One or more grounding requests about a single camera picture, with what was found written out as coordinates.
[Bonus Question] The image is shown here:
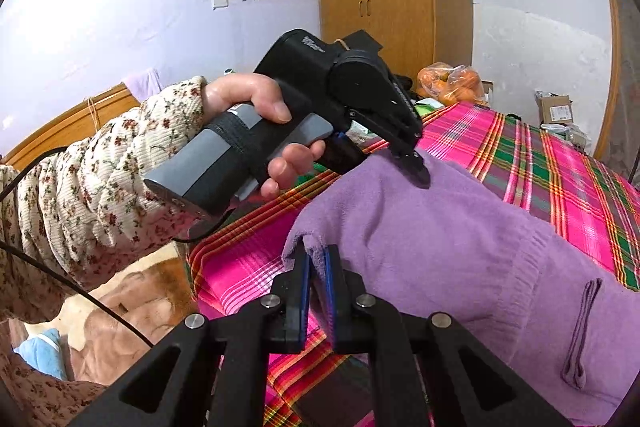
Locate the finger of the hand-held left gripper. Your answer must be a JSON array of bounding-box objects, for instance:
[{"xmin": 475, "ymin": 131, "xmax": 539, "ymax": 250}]
[{"xmin": 386, "ymin": 146, "xmax": 432, "ymax": 191}]

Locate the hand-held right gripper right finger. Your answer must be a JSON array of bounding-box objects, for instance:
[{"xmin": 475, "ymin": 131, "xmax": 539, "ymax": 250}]
[{"xmin": 324, "ymin": 244, "xmax": 576, "ymax": 427}]

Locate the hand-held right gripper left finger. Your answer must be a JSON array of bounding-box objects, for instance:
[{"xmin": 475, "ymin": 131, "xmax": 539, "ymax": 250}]
[{"xmin": 65, "ymin": 244, "xmax": 313, "ymax": 427}]

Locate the purple fleece garment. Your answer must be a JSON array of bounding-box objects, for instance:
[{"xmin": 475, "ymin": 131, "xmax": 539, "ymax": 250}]
[{"xmin": 281, "ymin": 147, "xmax": 640, "ymax": 427}]

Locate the person's left forearm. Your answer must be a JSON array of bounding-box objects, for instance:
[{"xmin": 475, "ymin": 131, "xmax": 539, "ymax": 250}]
[{"xmin": 0, "ymin": 76, "xmax": 208, "ymax": 323}]

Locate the person's left hand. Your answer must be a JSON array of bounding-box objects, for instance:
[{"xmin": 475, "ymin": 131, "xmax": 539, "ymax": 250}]
[{"xmin": 202, "ymin": 73, "xmax": 327, "ymax": 202}]

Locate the green packet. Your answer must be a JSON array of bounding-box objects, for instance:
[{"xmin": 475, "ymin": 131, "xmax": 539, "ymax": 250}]
[{"xmin": 412, "ymin": 99, "xmax": 446, "ymax": 118}]

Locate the black cloth item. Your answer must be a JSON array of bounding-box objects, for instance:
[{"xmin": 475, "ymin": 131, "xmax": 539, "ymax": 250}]
[{"xmin": 390, "ymin": 74, "xmax": 413, "ymax": 100}]

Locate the bag of oranges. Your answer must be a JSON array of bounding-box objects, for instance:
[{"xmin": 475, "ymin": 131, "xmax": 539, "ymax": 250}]
[{"xmin": 416, "ymin": 62, "xmax": 488, "ymax": 108}]

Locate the pink green plaid cloth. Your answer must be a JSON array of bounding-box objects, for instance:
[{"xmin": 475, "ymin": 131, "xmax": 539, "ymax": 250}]
[{"xmin": 187, "ymin": 101, "xmax": 640, "ymax": 427}]

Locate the brown cardboard box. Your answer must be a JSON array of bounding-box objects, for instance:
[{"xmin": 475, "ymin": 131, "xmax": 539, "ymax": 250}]
[{"xmin": 535, "ymin": 91, "xmax": 573, "ymax": 125}]

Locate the pile of green packages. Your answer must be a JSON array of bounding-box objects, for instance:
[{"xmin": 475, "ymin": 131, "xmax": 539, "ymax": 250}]
[{"xmin": 540, "ymin": 122, "xmax": 591, "ymax": 148}]

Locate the brown plush blanket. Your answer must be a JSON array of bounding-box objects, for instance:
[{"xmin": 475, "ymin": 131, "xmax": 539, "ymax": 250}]
[{"xmin": 10, "ymin": 239, "xmax": 201, "ymax": 388}]

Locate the light purple cloth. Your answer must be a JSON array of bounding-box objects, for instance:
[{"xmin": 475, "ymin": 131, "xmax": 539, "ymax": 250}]
[{"xmin": 121, "ymin": 68, "xmax": 163, "ymax": 100}]

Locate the plastic-wrapped mattress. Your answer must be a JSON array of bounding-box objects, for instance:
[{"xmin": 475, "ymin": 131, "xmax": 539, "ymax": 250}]
[{"xmin": 607, "ymin": 0, "xmax": 640, "ymax": 182}]

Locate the wooden bed headboard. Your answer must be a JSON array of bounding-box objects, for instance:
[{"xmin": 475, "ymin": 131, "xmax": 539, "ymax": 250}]
[{"xmin": 0, "ymin": 83, "xmax": 143, "ymax": 168}]

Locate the light blue cloth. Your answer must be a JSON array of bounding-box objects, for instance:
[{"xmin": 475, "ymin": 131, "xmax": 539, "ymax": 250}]
[{"xmin": 12, "ymin": 328, "xmax": 68, "ymax": 382}]

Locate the person's floral clothing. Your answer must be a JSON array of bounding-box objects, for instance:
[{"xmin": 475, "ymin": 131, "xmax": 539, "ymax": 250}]
[{"xmin": 0, "ymin": 322, "xmax": 108, "ymax": 427}]

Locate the black cable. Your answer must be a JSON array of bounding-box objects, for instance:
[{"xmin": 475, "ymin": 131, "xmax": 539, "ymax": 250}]
[{"xmin": 0, "ymin": 147, "xmax": 156, "ymax": 348}]

